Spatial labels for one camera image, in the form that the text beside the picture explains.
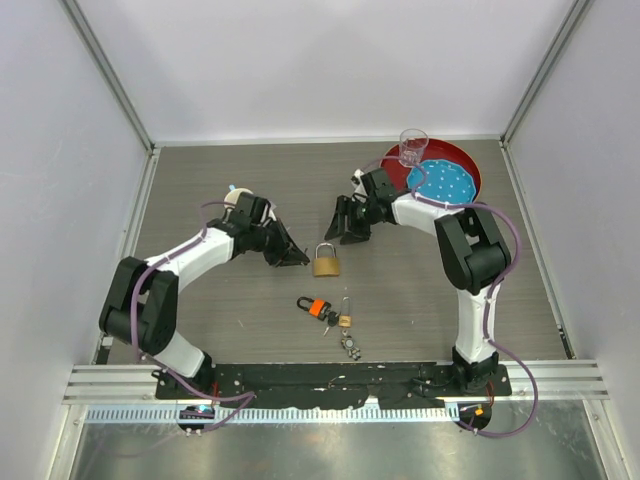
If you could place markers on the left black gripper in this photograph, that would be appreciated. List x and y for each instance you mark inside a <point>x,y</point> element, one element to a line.
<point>282,257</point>

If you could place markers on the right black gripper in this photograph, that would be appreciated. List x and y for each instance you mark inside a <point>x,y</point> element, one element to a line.
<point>355,232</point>

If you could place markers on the large brass padlock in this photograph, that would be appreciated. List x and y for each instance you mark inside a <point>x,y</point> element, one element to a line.
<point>326,262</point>

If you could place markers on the orange black padlock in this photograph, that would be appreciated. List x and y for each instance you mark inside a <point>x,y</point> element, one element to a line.
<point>317,308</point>

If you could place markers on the small black keys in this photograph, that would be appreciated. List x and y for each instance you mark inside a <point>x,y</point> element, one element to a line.
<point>332,320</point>

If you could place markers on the small brass padlock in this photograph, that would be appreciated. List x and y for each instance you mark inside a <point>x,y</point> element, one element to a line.
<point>345,317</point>

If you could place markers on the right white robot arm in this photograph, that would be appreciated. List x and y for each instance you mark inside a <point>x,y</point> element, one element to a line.
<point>472,249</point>

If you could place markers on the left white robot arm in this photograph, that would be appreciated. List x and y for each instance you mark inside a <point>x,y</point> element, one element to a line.
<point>141,305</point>

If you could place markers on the light blue mug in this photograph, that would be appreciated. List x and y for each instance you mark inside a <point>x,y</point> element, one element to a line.
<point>231,198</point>

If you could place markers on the blue dotted plate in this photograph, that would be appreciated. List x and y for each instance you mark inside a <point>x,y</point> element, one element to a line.
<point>442,181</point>

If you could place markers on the clear plastic cup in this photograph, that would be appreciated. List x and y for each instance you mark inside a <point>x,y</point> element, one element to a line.
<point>412,145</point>

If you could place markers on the red round tray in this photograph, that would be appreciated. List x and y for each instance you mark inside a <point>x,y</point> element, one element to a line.
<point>436,149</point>

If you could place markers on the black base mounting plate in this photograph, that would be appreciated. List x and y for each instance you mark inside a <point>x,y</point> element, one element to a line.
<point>339,386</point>

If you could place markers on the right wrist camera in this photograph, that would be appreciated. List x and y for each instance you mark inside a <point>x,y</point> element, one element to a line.
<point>356,179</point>

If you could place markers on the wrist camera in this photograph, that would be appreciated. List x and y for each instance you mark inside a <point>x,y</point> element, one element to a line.
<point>268,214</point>
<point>356,179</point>

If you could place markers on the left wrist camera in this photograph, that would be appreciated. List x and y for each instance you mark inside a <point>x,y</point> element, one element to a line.
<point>268,214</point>

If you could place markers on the white slotted cable duct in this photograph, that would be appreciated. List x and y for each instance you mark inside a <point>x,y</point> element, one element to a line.
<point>187,414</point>

